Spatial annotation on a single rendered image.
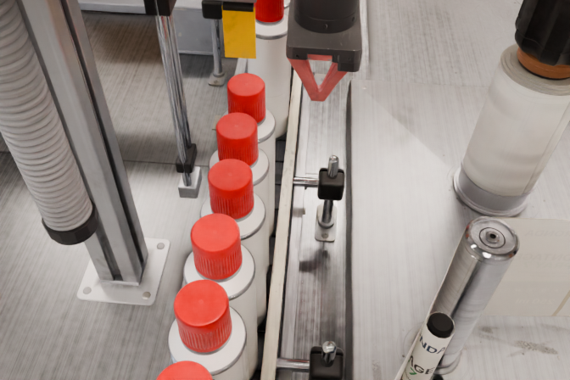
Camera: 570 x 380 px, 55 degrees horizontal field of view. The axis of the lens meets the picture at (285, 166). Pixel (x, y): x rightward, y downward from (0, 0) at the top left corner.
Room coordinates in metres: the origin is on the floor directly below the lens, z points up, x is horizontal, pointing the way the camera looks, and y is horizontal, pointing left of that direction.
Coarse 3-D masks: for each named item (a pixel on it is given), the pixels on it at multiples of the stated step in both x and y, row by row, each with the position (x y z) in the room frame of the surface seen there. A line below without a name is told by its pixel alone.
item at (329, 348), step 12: (312, 348) 0.22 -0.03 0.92; (324, 348) 0.20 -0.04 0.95; (336, 348) 0.20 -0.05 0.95; (288, 360) 0.21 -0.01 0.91; (300, 360) 0.21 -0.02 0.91; (312, 360) 0.20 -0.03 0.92; (324, 360) 0.20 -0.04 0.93; (336, 360) 0.21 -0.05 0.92; (300, 372) 0.20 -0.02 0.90; (312, 372) 0.19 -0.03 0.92; (324, 372) 0.19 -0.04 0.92; (336, 372) 0.19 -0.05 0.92
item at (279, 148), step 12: (300, 96) 0.61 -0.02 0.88; (276, 144) 0.51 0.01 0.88; (276, 156) 0.49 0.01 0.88; (276, 168) 0.47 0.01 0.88; (276, 180) 0.45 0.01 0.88; (276, 192) 0.43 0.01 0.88; (276, 204) 0.41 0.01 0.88; (276, 216) 0.39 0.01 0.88; (276, 228) 0.37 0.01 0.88; (288, 228) 0.38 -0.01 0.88; (264, 324) 0.26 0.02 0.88; (264, 336) 0.25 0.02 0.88; (276, 372) 0.21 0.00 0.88
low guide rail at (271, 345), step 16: (288, 128) 0.50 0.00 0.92; (288, 144) 0.47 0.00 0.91; (288, 160) 0.45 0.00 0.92; (288, 176) 0.42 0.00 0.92; (288, 192) 0.40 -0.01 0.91; (288, 208) 0.38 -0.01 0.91; (288, 224) 0.36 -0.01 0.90; (272, 272) 0.29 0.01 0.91; (272, 288) 0.28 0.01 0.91; (272, 304) 0.26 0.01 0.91; (272, 320) 0.24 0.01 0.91; (272, 336) 0.23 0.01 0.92; (272, 352) 0.21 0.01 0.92; (272, 368) 0.20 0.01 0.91
